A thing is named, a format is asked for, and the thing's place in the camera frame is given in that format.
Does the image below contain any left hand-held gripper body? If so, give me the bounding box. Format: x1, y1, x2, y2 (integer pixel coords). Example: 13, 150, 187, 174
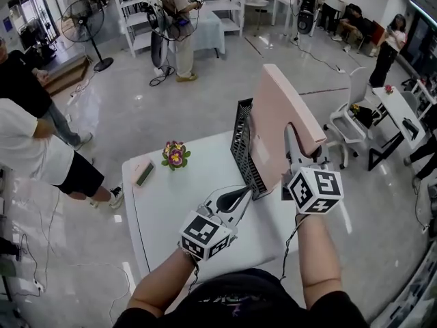
178, 200, 240, 262

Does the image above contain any pink digital clock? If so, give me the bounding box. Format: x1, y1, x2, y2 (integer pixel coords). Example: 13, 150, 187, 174
131, 158, 157, 188

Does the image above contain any black perforated file rack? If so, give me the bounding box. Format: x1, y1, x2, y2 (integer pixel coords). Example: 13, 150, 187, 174
229, 97, 270, 202

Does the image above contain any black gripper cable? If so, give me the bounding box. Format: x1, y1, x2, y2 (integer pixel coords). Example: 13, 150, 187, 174
187, 258, 201, 295
279, 215, 305, 282

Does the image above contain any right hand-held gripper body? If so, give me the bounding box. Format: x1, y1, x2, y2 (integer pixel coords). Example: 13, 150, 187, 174
281, 154, 343, 215

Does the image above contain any white office chair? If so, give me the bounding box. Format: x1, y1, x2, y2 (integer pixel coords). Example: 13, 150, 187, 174
323, 66, 383, 170

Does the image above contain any person's left forearm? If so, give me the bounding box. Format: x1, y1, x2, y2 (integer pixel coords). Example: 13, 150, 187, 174
128, 247, 199, 316

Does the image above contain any pink box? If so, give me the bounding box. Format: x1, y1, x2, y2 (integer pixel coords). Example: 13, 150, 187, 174
248, 63, 328, 197

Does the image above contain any light blue tablecloth table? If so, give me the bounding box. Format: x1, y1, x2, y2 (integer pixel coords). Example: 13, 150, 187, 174
191, 10, 227, 59

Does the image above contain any person's right forearm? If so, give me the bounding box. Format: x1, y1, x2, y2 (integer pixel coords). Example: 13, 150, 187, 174
295, 213, 343, 310

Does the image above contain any small black bag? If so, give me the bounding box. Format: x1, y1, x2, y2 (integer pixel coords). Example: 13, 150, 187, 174
354, 106, 375, 129

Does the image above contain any black standing fan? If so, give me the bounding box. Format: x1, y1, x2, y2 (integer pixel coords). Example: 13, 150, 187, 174
60, 0, 115, 73

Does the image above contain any wooden step platform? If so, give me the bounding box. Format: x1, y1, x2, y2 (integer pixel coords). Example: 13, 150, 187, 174
42, 55, 91, 97

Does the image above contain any white desk black frame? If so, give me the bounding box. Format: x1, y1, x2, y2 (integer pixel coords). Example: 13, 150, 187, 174
367, 85, 427, 172

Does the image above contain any white storage shelf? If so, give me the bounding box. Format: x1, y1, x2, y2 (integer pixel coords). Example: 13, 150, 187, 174
111, 0, 247, 58

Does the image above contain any silver wrist bracelet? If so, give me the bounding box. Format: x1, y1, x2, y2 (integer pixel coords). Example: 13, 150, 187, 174
178, 247, 199, 264

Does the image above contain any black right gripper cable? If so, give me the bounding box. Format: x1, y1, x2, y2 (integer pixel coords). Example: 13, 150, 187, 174
279, 215, 305, 282

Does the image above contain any person's black shirt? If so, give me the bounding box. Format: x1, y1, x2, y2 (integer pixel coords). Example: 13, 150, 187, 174
112, 267, 371, 328

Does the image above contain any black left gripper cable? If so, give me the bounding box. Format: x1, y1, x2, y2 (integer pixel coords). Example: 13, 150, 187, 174
187, 258, 201, 295

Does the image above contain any potted purple yellow flower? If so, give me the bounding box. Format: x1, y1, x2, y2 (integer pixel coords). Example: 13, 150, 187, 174
160, 140, 192, 172

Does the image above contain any white round side table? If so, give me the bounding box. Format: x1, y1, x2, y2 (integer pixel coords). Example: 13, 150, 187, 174
244, 0, 270, 30

